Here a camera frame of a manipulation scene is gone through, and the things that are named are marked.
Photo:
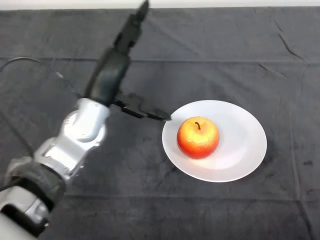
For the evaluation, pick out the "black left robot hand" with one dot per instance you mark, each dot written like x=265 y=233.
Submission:
x=110 y=75

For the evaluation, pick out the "red yellow apple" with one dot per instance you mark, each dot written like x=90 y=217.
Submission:
x=198 y=137

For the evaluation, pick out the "white round plate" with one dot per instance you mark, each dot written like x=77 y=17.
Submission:
x=237 y=140

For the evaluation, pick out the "black cloth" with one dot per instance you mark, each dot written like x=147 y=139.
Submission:
x=225 y=50

